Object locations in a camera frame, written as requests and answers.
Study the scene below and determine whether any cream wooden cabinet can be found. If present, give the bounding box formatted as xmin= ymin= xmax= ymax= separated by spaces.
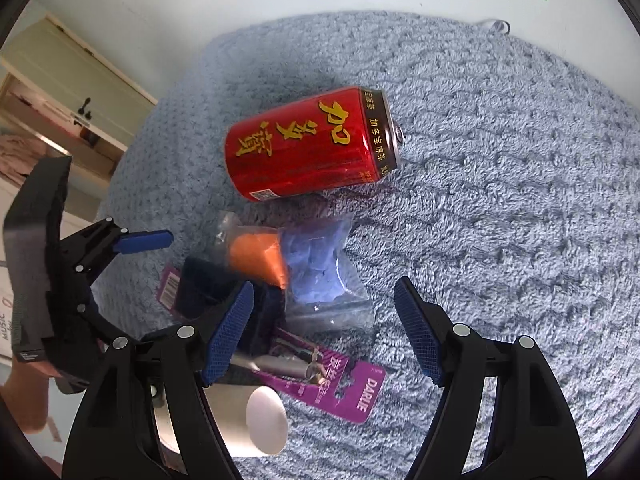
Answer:
xmin=0 ymin=12 xmax=158 ymax=177

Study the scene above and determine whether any blue fleece blanket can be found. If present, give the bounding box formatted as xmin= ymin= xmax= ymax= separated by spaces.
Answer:
xmin=92 ymin=10 xmax=640 ymax=480

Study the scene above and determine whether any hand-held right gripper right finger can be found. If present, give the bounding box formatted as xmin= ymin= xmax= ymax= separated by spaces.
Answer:
xmin=394 ymin=276 xmax=592 ymax=480

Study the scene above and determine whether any red drink can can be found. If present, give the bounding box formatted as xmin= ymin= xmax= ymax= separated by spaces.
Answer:
xmin=223 ymin=86 xmax=405 ymax=204

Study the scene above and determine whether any clear bag with blue contents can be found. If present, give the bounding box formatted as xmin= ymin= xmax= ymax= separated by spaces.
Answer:
xmin=277 ymin=212 xmax=376 ymax=333

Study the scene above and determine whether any person's left forearm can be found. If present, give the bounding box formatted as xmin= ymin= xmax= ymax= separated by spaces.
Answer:
xmin=0 ymin=360 xmax=63 ymax=471

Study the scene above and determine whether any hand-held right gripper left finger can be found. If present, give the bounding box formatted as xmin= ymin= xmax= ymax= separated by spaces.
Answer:
xmin=60 ymin=280 xmax=256 ymax=480

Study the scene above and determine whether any purple card package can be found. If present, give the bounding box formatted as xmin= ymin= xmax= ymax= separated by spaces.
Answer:
xmin=235 ymin=327 xmax=387 ymax=426

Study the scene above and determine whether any dark item with purple label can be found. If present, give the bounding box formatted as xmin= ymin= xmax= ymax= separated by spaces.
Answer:
xmin=160 ymin=256 xmax=281 ymax=361

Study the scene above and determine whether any pink cloth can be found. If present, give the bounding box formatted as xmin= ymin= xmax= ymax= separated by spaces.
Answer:
xmin=0 ymin=132 xmax=46 ymax=186

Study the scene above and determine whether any clear bag with orange contents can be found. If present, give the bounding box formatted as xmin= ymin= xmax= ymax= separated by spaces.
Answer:
xmin=216 ymin=211 xmax=291 ymax=291

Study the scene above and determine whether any white cube eraser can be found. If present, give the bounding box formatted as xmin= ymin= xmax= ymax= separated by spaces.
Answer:
xmin=152 ymin=382 xmax=290 ymax=461

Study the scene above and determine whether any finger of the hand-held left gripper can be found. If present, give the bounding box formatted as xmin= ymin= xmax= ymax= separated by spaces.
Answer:
xmin=59 ymin=217 xmax=175 ymax=282
xmin=74 ymin=299 xmax=132 ymax=357

